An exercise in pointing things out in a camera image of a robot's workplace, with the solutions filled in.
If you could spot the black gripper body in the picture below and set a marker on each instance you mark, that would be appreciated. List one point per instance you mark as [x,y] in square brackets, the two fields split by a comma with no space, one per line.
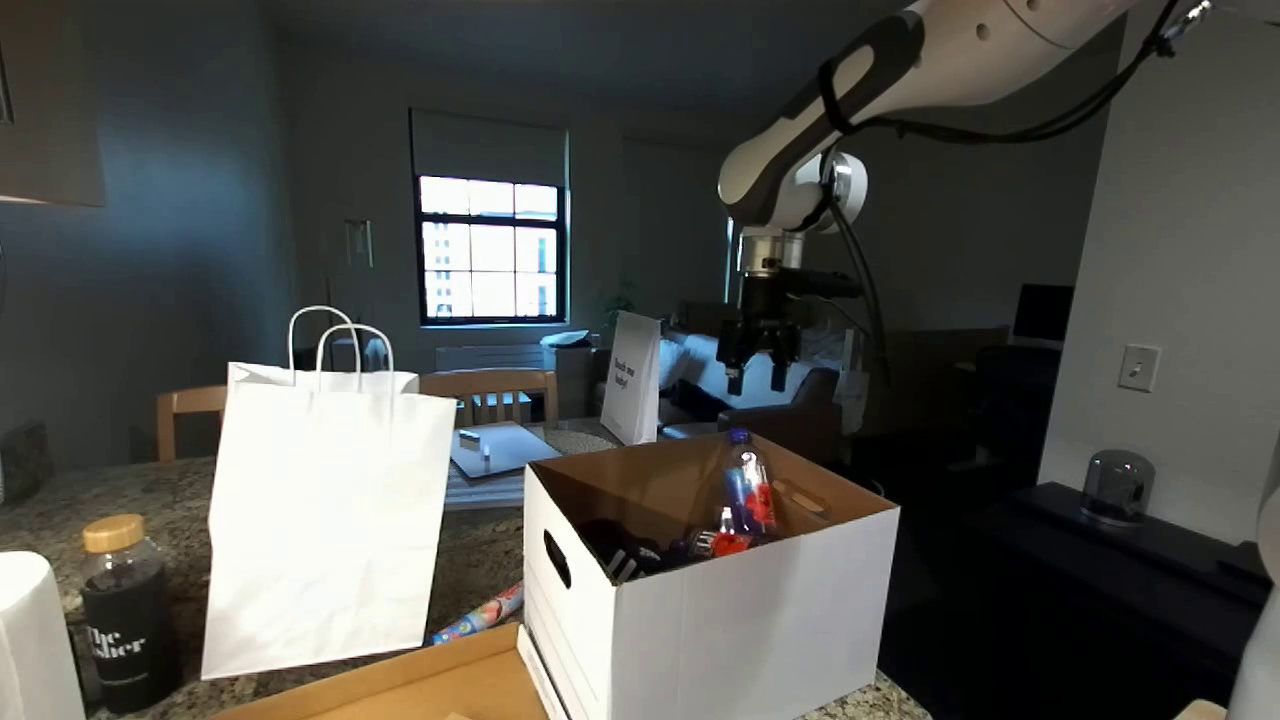
[764,317]

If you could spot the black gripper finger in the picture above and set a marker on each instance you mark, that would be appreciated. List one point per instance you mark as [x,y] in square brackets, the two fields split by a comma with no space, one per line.
[737,377]
[780,369]

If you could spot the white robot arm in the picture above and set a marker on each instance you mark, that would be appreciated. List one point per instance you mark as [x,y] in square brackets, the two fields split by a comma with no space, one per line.
[933,52]

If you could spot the red capped bottle in box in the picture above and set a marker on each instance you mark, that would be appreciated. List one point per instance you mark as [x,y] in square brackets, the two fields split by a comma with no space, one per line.
[724,535]

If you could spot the white bigger storage box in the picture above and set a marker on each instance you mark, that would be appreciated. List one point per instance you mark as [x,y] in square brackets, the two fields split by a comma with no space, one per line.
[629,621]

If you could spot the flat cardboard box lid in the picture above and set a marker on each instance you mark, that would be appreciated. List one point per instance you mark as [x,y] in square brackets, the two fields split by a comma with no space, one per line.
[477,679]

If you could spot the grey sofa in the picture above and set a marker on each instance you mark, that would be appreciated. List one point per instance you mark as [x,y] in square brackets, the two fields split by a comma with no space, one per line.
[699,399]

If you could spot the laptop on table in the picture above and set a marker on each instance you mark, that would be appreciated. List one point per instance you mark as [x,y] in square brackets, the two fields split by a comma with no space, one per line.
[498,451]

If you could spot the window with blind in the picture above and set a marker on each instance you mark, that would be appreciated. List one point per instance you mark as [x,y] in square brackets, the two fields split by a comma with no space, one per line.
[494,214]

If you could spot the glass jar on black counter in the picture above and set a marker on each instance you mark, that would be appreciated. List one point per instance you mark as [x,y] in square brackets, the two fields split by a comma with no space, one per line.
[1117,483]

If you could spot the white paper shopping bag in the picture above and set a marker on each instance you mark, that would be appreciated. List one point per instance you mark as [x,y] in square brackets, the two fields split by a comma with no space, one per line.
[324,517]

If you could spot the wooden chair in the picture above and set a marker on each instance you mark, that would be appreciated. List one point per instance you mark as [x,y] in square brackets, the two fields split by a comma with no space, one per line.
[186,406]

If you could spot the dark jar with wooden lid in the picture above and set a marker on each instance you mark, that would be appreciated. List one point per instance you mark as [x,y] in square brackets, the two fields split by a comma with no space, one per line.
[126,605]

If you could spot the white object at left edge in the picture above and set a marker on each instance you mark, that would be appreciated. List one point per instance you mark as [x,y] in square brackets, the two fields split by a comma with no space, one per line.
[38,674]

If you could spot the white wall switch plate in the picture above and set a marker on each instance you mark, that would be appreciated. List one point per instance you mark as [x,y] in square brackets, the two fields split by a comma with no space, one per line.
[1138,365]

